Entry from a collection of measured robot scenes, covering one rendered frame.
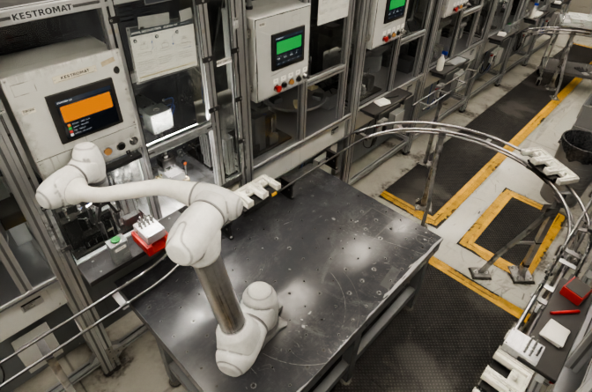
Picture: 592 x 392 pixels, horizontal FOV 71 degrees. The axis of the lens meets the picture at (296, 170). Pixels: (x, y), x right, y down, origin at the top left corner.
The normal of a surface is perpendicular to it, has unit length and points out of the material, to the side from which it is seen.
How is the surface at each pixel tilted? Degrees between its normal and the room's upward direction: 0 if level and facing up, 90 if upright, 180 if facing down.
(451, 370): 0
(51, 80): 90
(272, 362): 0
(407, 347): 0
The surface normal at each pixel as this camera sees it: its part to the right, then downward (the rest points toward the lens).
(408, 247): 0.02, -0.80
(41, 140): 0.72, 0.43
